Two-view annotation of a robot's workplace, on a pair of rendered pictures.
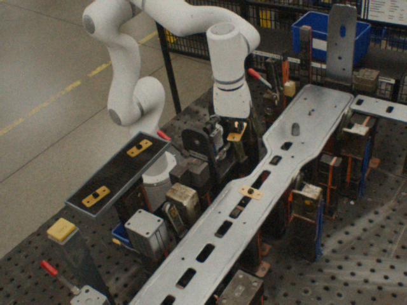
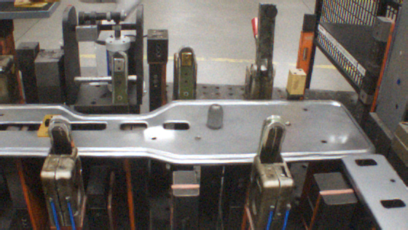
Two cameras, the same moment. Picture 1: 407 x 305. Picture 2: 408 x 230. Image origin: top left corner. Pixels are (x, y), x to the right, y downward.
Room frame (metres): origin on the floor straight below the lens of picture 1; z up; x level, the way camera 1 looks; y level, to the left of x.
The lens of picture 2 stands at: (0.72, -0.82, 1.45)
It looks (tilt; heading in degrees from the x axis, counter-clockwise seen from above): 30 degrees down; 42
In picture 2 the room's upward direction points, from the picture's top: 3 degrees clockwise
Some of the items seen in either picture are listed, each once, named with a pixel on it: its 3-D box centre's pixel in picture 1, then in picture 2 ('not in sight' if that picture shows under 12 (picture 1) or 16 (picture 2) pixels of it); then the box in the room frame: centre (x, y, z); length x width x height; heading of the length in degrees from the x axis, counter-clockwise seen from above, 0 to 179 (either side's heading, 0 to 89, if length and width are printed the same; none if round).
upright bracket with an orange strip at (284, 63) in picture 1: (285, 101); (295, 108); (1.56, -0.37, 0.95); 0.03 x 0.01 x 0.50; 139
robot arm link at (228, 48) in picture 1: (226, 50); not in sight; (1.05, -0.10, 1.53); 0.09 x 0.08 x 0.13; 131
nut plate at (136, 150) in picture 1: (138, 147); (30, 3); (1.17, 0.22, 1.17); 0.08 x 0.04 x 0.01; 128
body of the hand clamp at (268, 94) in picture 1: (273, 128); (253, 132); (1.49, -0.30, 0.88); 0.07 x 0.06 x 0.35; 49
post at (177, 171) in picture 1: (187, 209); (37, 115); (1.10, 0.10, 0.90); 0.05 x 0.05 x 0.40; 49
